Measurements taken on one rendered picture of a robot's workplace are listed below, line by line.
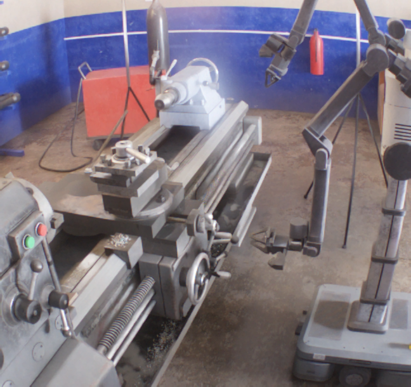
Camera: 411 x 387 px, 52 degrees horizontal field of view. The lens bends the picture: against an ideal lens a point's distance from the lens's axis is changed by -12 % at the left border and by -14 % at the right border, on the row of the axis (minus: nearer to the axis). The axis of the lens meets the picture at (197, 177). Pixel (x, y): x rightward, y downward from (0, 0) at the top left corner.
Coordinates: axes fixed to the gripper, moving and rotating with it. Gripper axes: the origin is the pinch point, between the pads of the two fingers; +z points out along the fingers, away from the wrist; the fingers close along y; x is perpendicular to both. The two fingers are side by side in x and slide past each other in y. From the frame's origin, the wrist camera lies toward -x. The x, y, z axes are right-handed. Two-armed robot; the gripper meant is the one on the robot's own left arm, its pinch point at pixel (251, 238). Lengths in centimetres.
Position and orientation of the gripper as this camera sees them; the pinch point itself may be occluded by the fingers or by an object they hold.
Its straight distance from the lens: 177.6
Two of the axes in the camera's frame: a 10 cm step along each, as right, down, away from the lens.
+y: 2.0, 5.8, 7.9
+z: -9.5, -1.0, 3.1
